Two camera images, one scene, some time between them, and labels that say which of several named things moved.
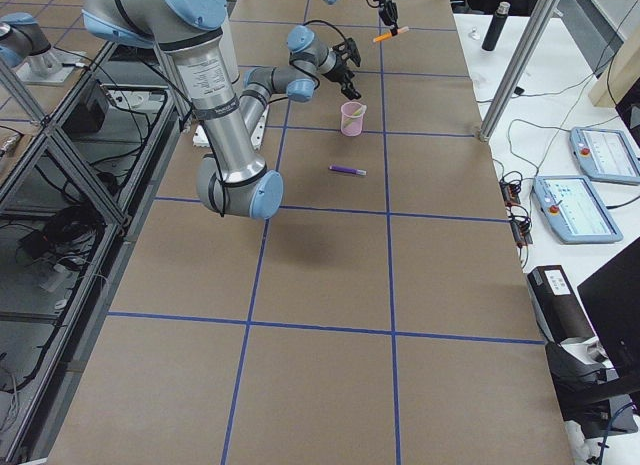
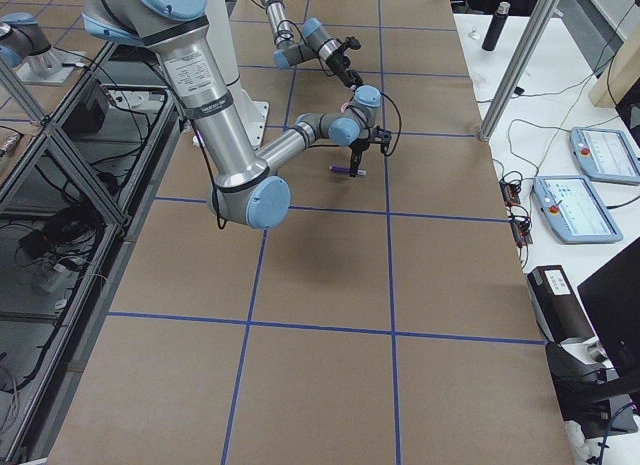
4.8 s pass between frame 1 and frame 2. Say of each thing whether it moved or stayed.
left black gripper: moved
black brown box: stayed
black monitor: stayed
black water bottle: stayed
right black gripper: moved
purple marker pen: stayed
